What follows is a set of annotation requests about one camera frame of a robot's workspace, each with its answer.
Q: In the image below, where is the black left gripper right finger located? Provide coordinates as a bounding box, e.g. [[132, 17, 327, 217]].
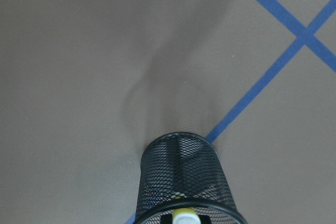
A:
[[198, 215, 212, 224]]

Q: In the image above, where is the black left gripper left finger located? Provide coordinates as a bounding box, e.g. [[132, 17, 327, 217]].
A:
[[160, 215, 173, 224]]

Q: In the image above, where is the yellow highlighter pen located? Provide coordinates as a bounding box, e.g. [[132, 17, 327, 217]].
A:
[[172, 208, 201, 224]]

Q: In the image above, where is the black mesh pen cup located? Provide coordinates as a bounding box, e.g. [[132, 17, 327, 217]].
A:
[[134, 132, 247, 223]]

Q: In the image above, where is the brown paper table cover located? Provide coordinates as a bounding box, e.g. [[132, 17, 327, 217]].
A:
[[1, 0, 335, 223]]

